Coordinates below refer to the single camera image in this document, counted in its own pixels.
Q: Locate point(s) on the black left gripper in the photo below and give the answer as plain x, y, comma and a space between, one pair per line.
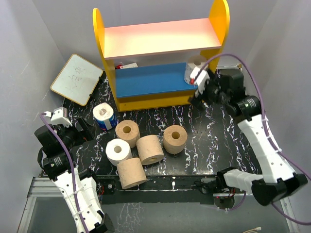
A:
82, 135

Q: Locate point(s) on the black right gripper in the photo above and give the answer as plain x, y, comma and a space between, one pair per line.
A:
196, 101

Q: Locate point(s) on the white patterned paper roll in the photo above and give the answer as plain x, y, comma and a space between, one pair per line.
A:
192, 63

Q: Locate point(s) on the brown paper roll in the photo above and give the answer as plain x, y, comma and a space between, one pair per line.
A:
128, 131
149, 149
174, 139

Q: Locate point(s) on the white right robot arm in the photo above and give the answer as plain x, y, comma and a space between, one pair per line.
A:
278, 179

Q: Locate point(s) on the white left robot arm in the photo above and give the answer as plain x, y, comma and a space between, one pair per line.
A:
79, 189

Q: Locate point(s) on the yellow pink blue shelf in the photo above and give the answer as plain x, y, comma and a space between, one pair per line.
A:
159, 85

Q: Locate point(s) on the red white box behind shelf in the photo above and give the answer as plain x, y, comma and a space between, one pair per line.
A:
122, 66

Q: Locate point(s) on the blue wrapped white paper roll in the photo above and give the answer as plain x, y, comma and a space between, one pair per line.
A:
105, 116

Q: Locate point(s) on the black marble table mat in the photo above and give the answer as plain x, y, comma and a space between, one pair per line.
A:
214, 140

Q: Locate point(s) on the brown paper roll front edge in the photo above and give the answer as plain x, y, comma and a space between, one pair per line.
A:
131, 173

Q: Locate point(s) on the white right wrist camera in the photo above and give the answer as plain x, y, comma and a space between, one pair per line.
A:
200, 78

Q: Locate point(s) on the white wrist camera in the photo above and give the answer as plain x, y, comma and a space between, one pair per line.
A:
59, 117
200, 78

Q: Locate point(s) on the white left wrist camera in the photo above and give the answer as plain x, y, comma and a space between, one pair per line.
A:
59, 117

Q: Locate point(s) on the small whiteboard with wooden frame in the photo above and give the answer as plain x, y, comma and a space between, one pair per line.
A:
77, 80

